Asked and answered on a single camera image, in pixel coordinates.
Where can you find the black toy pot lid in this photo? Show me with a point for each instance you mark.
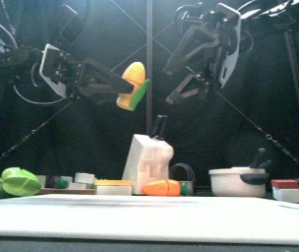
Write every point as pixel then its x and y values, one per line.
pixel 253 178

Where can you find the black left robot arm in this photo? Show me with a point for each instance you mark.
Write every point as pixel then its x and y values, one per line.
pixel 5 56

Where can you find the white toy knife block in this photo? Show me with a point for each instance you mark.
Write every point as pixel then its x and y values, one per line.
pixel 148 163

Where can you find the white toy cube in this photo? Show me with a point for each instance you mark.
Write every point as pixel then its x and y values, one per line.
pixel 85 178

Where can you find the yellow white toy block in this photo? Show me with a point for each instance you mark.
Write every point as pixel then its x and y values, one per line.
pixel 113 187

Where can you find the red white toy block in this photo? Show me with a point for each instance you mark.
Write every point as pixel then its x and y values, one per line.
pixel 286 190

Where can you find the white toy pot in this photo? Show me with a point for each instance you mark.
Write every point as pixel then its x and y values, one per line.
pixel 229 182

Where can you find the yellow toy corn cob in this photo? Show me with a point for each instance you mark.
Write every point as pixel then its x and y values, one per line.
pixel 130 86

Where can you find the brown wooden toy board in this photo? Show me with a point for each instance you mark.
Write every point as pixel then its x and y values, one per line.
pixel 66 191

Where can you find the metal frame pole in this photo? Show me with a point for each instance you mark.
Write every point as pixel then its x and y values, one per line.
pixel 148 65

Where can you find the green toy corn husk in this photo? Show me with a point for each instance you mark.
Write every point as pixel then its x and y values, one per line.
pixel 138 94

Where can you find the white cutting board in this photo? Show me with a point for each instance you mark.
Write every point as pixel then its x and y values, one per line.
pixel 152 216

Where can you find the orange toy carrot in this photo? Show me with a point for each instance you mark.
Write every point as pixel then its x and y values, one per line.
pixel 161 188

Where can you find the green purple toy vegetable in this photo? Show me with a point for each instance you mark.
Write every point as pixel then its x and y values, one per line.
pixel 58 182

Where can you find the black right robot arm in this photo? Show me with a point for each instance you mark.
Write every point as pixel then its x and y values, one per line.
pixel 273 14

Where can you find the green toy pepper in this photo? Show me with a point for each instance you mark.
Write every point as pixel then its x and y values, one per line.
pixel 17 182

